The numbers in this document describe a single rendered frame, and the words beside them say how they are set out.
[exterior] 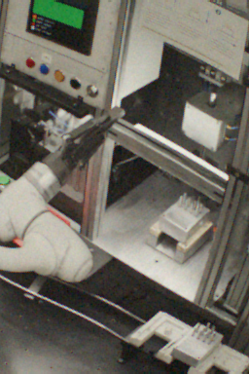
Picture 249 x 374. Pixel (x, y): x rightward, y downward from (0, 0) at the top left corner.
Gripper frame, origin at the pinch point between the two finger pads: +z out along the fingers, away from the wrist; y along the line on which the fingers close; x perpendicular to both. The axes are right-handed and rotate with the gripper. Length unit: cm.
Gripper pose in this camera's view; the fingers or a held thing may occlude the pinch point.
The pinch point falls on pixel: (110, 118)
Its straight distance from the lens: 195.9
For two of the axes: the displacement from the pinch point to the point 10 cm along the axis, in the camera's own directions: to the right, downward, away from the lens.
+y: -2.4, -5.6, -7.9
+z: 7.0, -6.7, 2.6
